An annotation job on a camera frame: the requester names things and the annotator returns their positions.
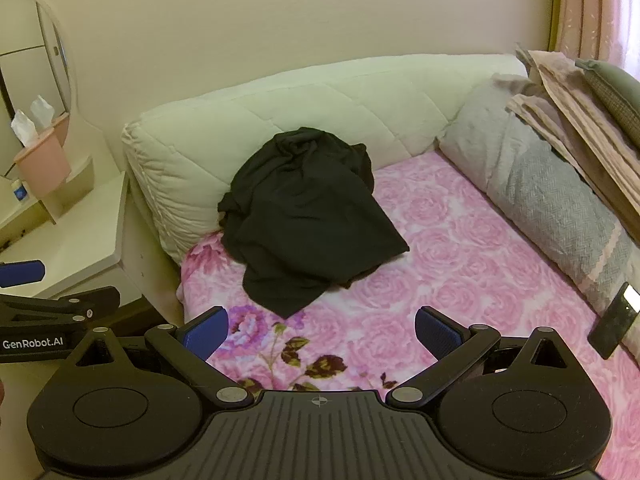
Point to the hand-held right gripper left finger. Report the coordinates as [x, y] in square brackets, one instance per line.
[207, 334]

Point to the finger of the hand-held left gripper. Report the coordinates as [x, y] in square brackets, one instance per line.
[95, 302]
[20, 273]

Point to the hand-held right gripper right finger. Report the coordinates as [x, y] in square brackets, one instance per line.
[434, 332]

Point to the black t-shirt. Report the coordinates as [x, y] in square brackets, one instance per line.
[300, 210]

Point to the white dressing table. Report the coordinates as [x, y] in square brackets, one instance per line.
[65, 240]

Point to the small bottle with blue label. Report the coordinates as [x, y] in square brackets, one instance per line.
[19, 193]

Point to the pink floral blanket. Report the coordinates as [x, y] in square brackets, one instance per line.
[475, 260]

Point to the pink tissue holder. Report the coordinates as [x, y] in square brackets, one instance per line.
[45, 165]

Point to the white tissue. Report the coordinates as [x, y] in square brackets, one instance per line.
[22, 127]

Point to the grey folded blanket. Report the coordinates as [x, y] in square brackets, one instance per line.
[540, 185]

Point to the white quilted headboard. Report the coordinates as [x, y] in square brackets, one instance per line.
[225, 125]

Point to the oval mirror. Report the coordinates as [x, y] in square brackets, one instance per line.
[30, 60]

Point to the beige folded blanket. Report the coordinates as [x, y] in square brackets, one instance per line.
[565, 115]

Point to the green pillow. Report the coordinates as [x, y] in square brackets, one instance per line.
[615, 85]

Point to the pink curtain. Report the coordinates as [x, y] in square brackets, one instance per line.
[590, 10]

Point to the white bed frame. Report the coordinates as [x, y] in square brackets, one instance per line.
[150, 270]

